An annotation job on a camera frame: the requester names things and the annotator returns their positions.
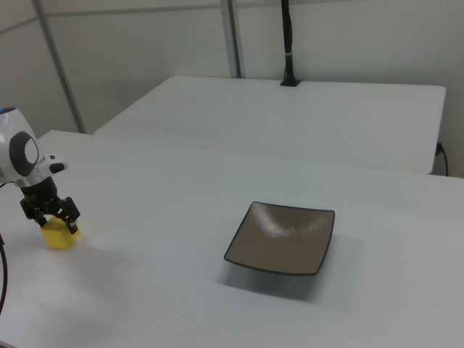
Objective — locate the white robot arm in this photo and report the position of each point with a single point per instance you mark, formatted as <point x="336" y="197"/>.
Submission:
<point x="11" y="152"/>

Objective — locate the grey metal partition post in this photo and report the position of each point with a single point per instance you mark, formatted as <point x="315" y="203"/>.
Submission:
<point x="58" y="65"/>
<point x="232" y="36"/>

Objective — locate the black camera stand pole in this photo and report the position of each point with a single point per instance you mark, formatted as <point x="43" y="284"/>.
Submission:
<point x="289" y="54"/>

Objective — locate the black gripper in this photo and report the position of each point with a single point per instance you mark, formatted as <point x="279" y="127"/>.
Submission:
<point x="38" y="192"/>

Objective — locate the yellow cube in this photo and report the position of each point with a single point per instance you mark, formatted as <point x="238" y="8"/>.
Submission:
<point x="58" y="237"/>

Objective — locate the square brown ceramic plate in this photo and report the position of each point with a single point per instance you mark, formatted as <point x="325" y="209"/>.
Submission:
<point x="286" y="239"/>

